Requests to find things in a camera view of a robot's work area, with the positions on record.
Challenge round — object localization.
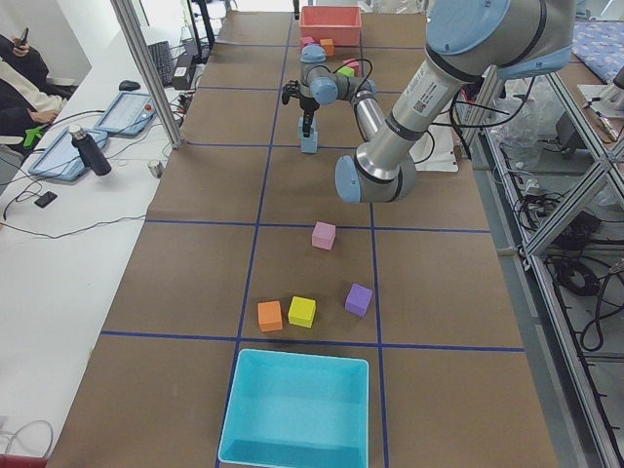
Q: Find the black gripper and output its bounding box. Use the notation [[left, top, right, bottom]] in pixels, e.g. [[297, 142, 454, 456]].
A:
[[281, 80, 318, 138]]

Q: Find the light blue foam block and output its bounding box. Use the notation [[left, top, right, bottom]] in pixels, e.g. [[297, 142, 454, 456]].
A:
[[297, 118, 318, 139], [300, 136, 318, 154]]

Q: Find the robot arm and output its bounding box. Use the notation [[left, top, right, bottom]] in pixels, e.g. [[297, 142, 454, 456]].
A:
[[282, 1, 576, 203]]

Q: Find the green foam block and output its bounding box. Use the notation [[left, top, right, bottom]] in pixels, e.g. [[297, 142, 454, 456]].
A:
[[335, 66, 356, 78]]

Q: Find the right pink foam block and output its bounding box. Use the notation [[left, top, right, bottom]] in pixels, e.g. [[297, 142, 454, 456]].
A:
[[341, 58, 361, 77]]

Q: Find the right orange foam block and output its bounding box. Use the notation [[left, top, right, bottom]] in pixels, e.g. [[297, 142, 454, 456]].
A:
[[319, 38, 334, 57]]

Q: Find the orange foam block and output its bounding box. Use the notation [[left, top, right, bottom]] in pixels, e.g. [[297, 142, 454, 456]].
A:
[[256, 300, 284, 332], [319, 38, 334, 57]]

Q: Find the far magenta foam block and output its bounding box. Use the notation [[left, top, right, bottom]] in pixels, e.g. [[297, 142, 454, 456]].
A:
[[299, 36, 316, 49]]

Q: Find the red plastic bin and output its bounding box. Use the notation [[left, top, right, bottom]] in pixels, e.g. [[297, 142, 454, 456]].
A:
[[299, 6, 362, 47]]

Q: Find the light pink foam block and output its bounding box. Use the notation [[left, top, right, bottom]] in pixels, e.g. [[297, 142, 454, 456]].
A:
[[311, 221, 336, 251]]

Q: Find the black keyboard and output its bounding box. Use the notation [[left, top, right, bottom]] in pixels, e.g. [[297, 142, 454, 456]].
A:
[[147, 41, 174, 87]]

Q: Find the small steel cylinder weight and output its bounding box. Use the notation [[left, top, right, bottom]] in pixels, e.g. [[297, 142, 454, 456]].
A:
[[147, 160, 164, 178]]

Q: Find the far blue tablet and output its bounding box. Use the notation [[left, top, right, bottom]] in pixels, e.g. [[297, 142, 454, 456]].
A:
[[95, 92, 155, 137]]

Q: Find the blue tablet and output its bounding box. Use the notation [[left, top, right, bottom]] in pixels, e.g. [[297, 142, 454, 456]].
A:
[[95, 92, 155, 137], [28, 125, 112, 181]]

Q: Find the black computer mouse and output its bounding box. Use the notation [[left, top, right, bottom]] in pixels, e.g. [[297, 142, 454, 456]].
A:
[[118, 80, 141, 92]]

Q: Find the left purple foam block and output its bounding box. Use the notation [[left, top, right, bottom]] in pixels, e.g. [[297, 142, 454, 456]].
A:
[[344, 283, 373, 318]]

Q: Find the yellow foam block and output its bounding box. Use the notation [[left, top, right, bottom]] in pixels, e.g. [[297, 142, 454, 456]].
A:
[[288, 296, 316, 328]]

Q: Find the left orange foam block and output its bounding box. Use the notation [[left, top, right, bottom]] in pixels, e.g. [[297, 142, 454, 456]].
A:
[[256, 300, 284, 332]]

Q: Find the black water bottle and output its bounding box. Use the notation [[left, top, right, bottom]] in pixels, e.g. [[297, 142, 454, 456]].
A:
[[68, 124, 111, 176]]

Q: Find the near blue tablet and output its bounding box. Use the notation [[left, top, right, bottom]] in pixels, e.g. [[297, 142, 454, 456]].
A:
[[28, 125, 112, 181]]

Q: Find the black smartphone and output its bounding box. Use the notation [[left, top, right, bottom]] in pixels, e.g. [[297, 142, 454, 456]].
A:
[[34, 191, 58, 209]]

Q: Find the seated person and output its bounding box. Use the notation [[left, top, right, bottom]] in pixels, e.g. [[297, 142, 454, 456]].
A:
[[1, 36, 77, 138]]

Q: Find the teal plastic bin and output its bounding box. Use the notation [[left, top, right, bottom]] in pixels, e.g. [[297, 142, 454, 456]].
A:
[[217, 349, 370, 467]]

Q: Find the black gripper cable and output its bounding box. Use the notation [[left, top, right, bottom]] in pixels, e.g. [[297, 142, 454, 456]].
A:
[[335, 58, 374, 101]]

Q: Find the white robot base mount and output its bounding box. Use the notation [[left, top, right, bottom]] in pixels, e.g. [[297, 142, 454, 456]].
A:
[[409, 126, 458, 173]]

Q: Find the aluminium frame post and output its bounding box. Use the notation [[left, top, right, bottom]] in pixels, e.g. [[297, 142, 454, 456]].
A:
[[110, 0, 182, 148]]

